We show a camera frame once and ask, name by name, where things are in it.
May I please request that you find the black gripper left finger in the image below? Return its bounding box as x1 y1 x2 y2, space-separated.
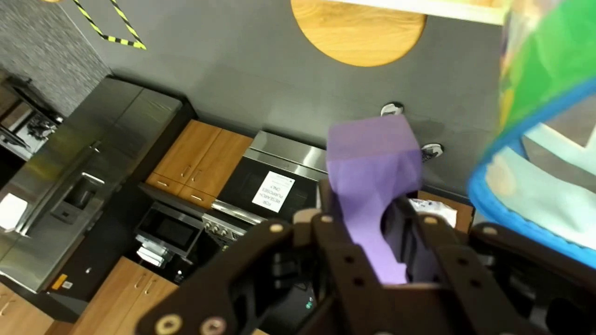
134 215 391 335

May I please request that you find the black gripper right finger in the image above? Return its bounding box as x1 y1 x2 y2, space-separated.
397 198 596 335

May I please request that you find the clear toy bag green lid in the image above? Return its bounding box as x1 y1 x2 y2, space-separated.
468 0 596 269

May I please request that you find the purple foam block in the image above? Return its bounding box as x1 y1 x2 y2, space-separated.
326 116 421 286

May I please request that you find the stainless steel oven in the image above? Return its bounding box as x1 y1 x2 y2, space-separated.
214 131 326 226

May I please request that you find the round wooden table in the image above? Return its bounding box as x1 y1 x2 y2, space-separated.
289 0 427 68

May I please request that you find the stainless steel refrigerator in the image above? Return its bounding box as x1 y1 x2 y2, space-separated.
0 79 192 295

